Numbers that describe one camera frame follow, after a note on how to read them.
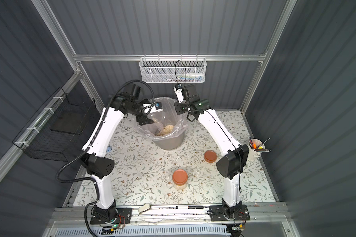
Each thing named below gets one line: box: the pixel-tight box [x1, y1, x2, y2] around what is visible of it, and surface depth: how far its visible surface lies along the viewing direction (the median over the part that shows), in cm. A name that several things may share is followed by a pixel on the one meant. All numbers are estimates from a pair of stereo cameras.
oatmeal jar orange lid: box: [172, 168, 189, 186], surface depth 78 cm
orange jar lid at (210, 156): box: [203, 150, 218, 163], surface depth 96 cm
